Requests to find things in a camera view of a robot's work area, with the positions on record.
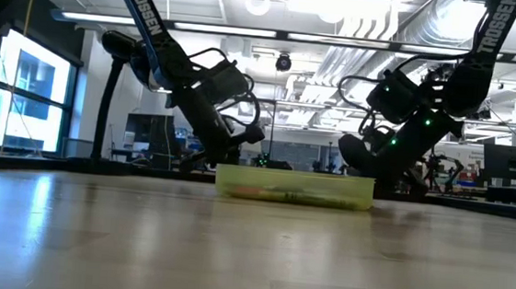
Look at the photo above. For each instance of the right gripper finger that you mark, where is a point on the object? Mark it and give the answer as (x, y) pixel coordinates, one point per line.
(357, 156)
(413, 186)

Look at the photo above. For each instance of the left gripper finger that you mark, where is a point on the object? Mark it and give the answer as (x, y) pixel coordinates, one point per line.
(249, 135)
(194, 160)

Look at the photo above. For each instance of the translucent yellow-green supply box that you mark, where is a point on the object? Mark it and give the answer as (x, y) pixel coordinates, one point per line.
(296, 184)

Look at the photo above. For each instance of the black background robot arm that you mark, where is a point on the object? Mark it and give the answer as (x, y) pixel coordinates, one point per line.
(445, 170)

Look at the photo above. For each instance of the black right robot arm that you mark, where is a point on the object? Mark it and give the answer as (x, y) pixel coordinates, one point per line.
(493, 34)

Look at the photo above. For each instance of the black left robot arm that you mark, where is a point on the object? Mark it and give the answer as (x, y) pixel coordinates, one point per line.
(146, 11)

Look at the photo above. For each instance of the black computer monitor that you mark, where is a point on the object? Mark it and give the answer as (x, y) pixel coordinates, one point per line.
(148, 129)
(510, 162)

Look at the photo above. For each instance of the ceiling light strip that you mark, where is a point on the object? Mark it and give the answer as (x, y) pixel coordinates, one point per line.
(225, 29)

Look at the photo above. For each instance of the black desk lamp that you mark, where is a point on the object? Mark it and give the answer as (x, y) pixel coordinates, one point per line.
(106, 105)

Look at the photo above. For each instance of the white round ceiling fixture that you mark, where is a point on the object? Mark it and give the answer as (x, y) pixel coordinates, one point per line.
(257, 1)

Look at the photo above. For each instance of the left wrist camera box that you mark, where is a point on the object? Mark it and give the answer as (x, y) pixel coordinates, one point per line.
(223, 82)

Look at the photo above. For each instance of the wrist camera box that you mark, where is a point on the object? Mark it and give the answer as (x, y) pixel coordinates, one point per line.
(393, 97)
(223, 82)

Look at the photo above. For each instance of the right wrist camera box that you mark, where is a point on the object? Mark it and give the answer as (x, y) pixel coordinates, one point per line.
(393, 97)

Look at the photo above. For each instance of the black overhead camera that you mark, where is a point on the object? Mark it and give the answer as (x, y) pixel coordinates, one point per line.
(284, 62)

